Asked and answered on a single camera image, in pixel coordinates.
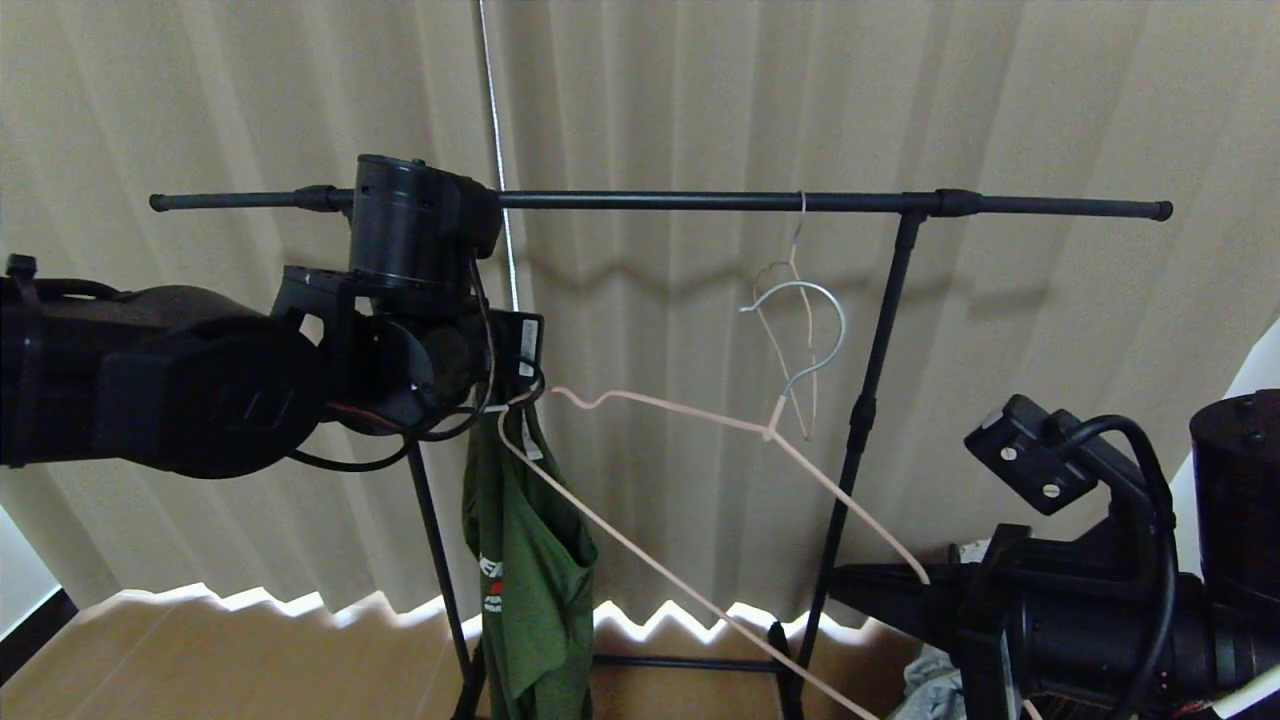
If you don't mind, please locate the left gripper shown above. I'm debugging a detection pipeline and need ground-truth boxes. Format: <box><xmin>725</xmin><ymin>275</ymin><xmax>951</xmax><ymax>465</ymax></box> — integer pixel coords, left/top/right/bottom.
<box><xmin>345</xmin><ymin>300</ymin><xmax>546</xmax><ymax>436</ymax></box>

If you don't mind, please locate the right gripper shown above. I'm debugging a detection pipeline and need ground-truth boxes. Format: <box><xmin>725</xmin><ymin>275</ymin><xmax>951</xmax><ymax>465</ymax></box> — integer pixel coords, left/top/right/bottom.
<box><xmin>950</xmin><ymin>520</ymin><xmax>1206</xmax><ymax>720</ymax></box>

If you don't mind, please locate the green printed shirt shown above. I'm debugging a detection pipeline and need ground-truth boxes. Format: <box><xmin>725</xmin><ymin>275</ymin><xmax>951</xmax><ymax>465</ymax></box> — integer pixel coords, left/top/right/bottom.
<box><xmin>462</xmin><ymin>400</ymin><xmax>599</xmax><ymax>720</ymax></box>

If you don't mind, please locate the pink clothes hanger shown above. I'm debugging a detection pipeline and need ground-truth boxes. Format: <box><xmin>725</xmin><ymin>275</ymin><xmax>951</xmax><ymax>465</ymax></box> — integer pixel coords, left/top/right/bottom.
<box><xmin>752</xmin><ymin>190</ymin><xmax>816</xmax><ymax>443</ymax></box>
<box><xmin>495</xmin><ymin>280</ymin><xmax>1041</xmax><ymax>720</ymax></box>

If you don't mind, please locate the black clothes rack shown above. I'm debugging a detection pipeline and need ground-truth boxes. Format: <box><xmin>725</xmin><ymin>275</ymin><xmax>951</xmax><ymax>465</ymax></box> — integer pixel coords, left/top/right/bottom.
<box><xmin>148</xmin><ymin>183</ymin><xmax>1174</xmax><ymax>720</ymax></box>

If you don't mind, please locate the pale grey garment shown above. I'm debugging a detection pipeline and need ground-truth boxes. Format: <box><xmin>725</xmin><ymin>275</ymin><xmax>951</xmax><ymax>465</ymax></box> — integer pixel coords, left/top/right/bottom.
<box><xmin>903</xmin><ymin>643</ymin><xmax>969</xmax><ymax>720</ymax></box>

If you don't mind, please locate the beige curtain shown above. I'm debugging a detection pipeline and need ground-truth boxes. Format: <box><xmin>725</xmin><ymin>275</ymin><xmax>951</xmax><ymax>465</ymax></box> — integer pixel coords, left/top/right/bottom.
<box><xmin>0</xmin><ymin>0</ymin><xmax>1280</xmax><ymax>633</ymax></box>

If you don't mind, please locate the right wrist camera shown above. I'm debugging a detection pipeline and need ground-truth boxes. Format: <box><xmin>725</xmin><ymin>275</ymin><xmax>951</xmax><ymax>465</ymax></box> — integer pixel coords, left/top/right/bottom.
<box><xmin>963</xmin><ymin>393</ymin><xmax>1131</xmax><ymax>516</ymax></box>

